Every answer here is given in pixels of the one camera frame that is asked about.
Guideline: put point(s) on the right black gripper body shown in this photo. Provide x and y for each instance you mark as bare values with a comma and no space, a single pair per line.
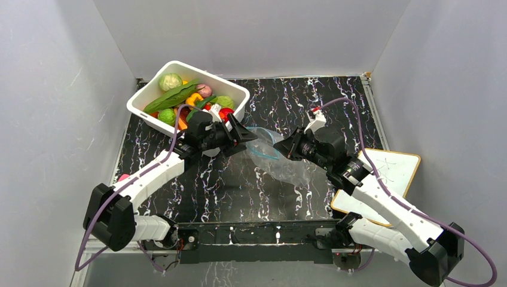
298,143

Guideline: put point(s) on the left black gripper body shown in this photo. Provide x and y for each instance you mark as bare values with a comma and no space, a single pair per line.
217,140

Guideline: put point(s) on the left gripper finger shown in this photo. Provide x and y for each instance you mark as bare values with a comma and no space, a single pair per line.
230,150
240,134

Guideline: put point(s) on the clear zip top bag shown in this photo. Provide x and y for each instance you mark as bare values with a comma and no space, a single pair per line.
263,154

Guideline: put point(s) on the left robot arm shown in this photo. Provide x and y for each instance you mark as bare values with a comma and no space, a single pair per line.
110,215

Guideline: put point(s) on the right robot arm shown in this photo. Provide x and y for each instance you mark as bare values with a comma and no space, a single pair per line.
430,251

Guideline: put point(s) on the red tomato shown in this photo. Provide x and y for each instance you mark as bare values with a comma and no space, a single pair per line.
224,112

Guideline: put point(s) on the green cucumber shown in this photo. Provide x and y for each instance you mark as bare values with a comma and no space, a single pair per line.
200,106

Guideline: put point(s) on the light green cabbage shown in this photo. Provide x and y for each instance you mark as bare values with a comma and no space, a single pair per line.
224,102

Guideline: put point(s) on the yellow bell pepper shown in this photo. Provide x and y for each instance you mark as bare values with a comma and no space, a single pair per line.
192,100

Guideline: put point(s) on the white plastic bin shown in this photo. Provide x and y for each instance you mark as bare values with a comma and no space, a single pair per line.
151,91

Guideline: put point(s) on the pink onion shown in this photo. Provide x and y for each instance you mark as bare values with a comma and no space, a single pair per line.
204,90

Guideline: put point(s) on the long green leaf vegetable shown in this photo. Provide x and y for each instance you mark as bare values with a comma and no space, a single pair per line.
172,97

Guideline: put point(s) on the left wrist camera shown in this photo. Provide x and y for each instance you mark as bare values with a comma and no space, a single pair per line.
214,111

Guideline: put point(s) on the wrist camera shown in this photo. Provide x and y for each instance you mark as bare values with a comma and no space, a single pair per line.
317,120
214,111

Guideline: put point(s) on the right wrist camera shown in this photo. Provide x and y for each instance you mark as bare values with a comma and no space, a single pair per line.
317,120

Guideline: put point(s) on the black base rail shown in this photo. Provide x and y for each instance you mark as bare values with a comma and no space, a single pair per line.
271,241

